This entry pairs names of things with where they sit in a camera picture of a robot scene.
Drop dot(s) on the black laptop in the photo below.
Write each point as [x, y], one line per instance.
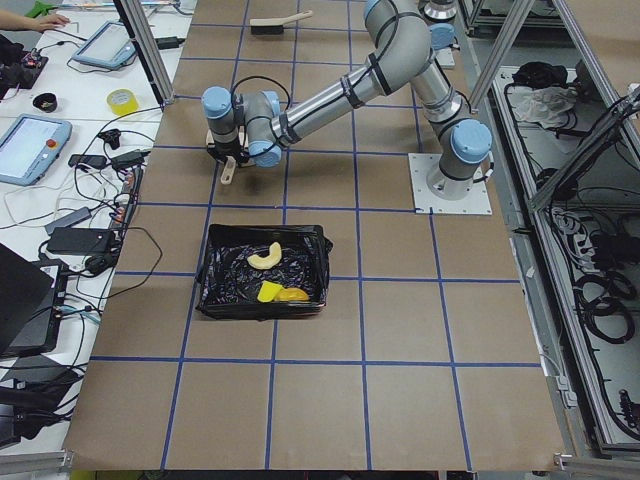
[32, 296]

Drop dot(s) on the aluminium frame post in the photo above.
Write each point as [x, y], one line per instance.
[132, 15]

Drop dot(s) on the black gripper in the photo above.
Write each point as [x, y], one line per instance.
[223, 150]

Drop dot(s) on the black lined trash bin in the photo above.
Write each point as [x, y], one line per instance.
[229, 285]

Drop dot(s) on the white crumpled cloth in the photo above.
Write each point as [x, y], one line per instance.
[548, 107]

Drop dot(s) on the blue teach pendant near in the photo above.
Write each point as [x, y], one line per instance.
[30, 146]

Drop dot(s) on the black power adapter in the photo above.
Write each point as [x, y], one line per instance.
[80, 241]

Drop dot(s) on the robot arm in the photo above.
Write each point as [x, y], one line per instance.
[253, 126]

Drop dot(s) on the croissant toy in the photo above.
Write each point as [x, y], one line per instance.
[266, 262]

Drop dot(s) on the blue teach pendant far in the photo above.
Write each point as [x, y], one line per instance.
[109, 48]

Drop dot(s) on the yellow sponge block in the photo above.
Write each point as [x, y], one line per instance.
[269, 291]

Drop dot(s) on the yellow potato toy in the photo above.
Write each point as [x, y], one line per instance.
[292, 294]

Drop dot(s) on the beige plastic dustpan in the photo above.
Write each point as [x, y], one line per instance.
[228, 162]

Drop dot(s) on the blue teach pendant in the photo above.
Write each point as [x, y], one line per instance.
[109, 48]
[30, 146]

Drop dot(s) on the yellow tape roll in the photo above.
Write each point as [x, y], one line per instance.
[122, 102]

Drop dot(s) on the person hand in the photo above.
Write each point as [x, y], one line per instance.
[48, 22]

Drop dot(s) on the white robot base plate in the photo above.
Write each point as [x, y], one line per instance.
[433, 194]

